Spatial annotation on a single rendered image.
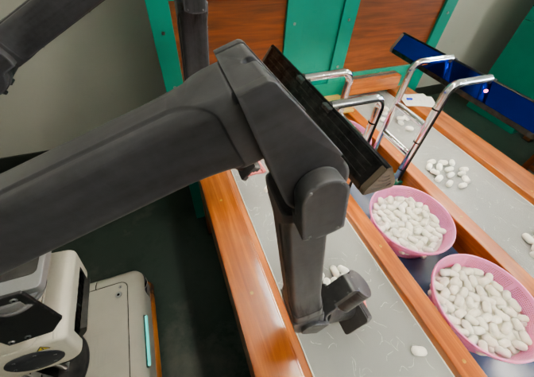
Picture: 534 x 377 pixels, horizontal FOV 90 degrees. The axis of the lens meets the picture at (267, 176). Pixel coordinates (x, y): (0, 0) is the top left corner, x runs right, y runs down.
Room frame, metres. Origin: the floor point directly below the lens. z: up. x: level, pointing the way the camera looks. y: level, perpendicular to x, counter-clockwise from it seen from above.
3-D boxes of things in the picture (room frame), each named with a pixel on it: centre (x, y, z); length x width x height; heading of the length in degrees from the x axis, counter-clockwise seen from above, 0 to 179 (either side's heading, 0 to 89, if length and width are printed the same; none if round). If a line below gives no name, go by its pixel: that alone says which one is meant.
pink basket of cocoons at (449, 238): (0.53, -0.48, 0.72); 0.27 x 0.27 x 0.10
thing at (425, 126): (0.86, -0.55, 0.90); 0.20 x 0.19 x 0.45; 24
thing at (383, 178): (0.67, -0.11, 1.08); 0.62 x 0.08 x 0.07; 24
